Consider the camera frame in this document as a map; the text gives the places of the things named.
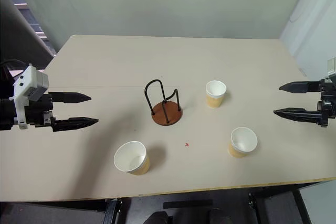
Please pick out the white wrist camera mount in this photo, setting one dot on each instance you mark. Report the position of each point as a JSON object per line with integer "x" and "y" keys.
{"x": 332, "y": 70}
{"x": 29, "y": 82}

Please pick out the black table leg bracket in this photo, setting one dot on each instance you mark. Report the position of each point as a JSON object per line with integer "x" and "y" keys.
{"x": 113, "y": 211}
{"x": 255, "y": 207}

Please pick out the black flat bar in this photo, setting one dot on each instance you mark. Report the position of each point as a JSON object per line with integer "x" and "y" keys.
{"x": 187, "y": 204}

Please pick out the white panel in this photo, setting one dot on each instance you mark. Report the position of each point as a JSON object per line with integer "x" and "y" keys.
{"x": 312, "y": 16}

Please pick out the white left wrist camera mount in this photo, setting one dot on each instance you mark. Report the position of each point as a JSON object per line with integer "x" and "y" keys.
{"x": 29, "y": 82}

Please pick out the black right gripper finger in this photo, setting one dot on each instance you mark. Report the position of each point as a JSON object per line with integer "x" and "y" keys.
{"x": 296, "y": 115}
{"x": 299, "y": 87}

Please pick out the grey staircase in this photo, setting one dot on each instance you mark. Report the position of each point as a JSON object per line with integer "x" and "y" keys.
{"x": 34, "y": 30}

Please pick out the dark rounded shape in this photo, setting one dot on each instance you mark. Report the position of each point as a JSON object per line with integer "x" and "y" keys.
{"x": 157, "y": 218}

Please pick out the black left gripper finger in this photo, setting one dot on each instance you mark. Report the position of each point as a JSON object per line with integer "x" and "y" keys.
{"x": 76, "y": 123}
{"x": 71, "y": 98}

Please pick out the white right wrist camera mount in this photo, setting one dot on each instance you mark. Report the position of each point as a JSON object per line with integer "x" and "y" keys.
{"x": 332, "y": 70}

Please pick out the yellow paper cup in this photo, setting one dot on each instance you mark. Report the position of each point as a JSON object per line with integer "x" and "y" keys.
{"x": 242, "y": 144}
{"x": 132, "y": 159}
{"x": 215, "y": 95}

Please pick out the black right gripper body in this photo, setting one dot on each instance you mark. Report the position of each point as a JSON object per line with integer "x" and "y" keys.
{"x": 326, "y": 103}

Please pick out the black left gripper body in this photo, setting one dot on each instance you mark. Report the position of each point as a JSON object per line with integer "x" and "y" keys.
{"x": 38, "y": 108}

